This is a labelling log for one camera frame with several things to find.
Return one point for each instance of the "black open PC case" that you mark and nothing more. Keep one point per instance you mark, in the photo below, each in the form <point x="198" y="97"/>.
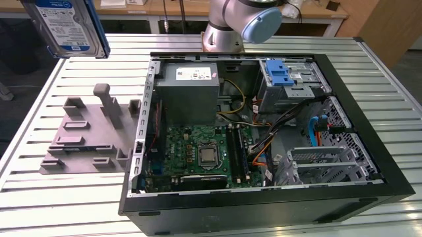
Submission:
<point x="229" y="212"/>

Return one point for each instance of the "wooden cabinet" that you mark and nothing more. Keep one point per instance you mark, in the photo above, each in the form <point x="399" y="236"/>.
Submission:
<point x="388" y="24"/>

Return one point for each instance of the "silver CPU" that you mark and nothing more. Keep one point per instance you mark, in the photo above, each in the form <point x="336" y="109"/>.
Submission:
<point x="208" y="156"/>

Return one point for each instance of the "RAM stick with blue label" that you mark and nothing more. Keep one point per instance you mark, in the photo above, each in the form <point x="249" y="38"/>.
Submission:
<point x="243" y="153"/>

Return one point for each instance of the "green motherboard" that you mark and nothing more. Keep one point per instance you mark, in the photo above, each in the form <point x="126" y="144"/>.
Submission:
<point x="184" y="148"/>

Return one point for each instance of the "metal drive cage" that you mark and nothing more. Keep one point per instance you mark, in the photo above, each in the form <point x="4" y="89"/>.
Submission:
<point x="273" y="98"/>

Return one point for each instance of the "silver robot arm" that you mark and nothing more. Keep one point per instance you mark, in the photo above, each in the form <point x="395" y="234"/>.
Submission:
<point x="224" y="29"/>

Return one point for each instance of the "loose RAM stick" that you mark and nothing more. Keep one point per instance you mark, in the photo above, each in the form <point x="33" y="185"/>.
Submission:
<point x="81" y="148"/>

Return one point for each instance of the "grey parts rack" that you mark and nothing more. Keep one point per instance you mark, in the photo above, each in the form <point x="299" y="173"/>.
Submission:
<point x="92" y="133"/>

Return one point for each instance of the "grey metal desk foot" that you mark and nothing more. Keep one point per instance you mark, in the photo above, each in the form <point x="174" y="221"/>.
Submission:
<point x="6" y="92"/>

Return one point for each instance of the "white paper box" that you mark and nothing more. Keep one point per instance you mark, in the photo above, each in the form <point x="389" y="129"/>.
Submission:
<point x="112" y="3"/>

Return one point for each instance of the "blue drive latch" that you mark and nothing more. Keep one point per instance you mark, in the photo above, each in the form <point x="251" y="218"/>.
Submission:
<point x="277" y="74"/>

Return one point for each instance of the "hard disk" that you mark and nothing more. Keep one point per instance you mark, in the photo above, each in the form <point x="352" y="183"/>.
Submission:
<point x="65" y="27"/>

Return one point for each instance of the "small white box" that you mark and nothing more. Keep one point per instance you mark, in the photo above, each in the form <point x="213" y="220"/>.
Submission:
<point x="136" y="2"/>

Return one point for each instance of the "white plastic bag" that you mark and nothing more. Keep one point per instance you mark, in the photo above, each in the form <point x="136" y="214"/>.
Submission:
<point x="291" y="10"/>

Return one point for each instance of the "black graphics card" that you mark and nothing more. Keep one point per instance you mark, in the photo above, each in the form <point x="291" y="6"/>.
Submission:
<point x="200" y="181"/>

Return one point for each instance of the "grey power supply unit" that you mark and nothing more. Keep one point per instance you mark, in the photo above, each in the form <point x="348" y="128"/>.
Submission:
<point x="186" y="103"/>

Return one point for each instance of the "wooden desk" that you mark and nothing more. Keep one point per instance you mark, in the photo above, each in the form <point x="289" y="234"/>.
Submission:
<point x="130" y="11"/>

